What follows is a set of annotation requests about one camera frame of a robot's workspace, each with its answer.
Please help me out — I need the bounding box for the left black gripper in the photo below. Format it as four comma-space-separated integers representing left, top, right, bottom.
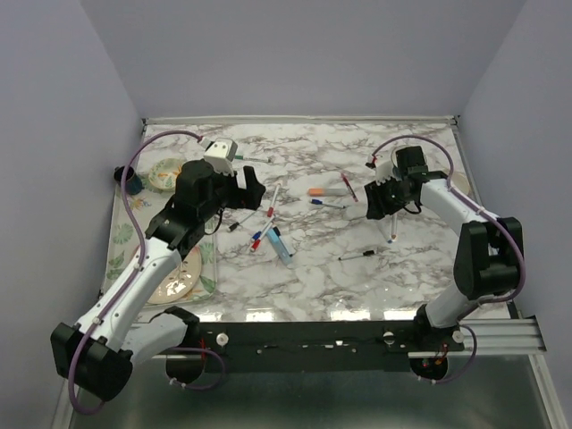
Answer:
200, 163, 266, 221

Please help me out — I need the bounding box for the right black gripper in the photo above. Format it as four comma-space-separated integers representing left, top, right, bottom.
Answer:
364, 173, 413, 220

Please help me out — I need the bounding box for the orange capped highlighter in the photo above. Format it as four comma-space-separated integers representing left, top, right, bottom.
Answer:
307, 188, 349, 197

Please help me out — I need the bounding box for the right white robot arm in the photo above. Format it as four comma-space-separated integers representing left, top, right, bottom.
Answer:
365, 146, 526, 351

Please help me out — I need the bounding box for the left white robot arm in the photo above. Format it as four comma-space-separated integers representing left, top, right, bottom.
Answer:
50, 159, 265, 411

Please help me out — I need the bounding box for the red pen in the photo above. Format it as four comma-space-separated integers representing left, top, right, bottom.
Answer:
341, 172, 359, 202

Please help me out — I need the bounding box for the black tipped marker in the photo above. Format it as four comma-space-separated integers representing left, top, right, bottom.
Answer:
228, 210, 257, 232

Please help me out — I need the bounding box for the green capped marker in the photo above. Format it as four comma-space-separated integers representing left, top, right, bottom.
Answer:
234, 155, 272, 164

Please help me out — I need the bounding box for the black capped marker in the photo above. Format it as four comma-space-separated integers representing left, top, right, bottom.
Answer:
273, 226, 295, 257
338, 249, 376, 261

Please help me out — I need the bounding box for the light blue highlighter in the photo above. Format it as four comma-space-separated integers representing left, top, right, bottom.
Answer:
266, 228, 292, 266

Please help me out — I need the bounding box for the white bowl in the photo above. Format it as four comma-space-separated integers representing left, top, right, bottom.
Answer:
451, 172, 472, 197

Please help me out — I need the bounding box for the floral ceramic bowl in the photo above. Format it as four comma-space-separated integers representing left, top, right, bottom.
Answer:
148, 158, 185, 192

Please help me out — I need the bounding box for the floral plastic tray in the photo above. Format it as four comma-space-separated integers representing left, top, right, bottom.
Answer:
105, 160, 219, 309

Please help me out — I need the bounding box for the dark blue metal cup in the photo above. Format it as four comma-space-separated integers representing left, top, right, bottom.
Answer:
114, 166, 143, 196

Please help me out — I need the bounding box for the pink ceramic plate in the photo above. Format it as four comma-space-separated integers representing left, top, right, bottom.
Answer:
123, 239, 202, 305

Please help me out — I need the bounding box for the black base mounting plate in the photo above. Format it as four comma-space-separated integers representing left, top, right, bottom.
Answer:
181, 320, 464, 373

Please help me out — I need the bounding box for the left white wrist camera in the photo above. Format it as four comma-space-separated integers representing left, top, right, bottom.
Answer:
204, 139, 238, 177

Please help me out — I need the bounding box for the aluminium frame rail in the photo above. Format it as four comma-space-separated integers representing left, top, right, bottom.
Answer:
462, 318, 547, 357

